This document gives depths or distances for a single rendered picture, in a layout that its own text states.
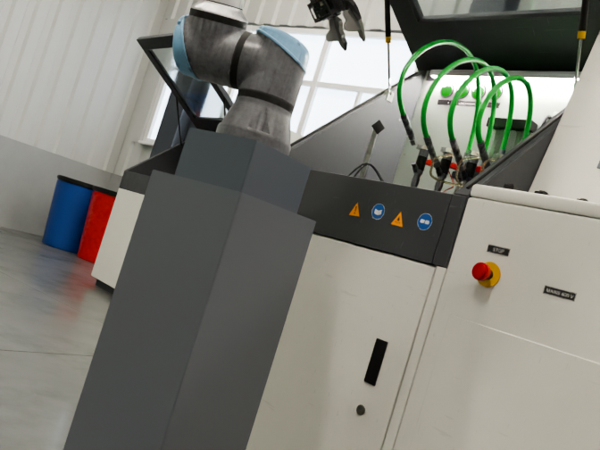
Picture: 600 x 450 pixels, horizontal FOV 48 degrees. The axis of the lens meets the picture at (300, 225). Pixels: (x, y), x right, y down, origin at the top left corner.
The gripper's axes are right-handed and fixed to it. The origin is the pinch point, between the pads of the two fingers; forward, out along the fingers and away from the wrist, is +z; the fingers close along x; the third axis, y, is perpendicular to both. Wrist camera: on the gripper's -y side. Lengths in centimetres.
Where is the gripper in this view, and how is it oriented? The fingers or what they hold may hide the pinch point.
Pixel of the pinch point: (354, 41)
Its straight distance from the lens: 188.4
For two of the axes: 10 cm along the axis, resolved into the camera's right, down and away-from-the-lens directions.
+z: 4.3, 8.8, 2.0
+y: -7.0, 4.6, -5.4
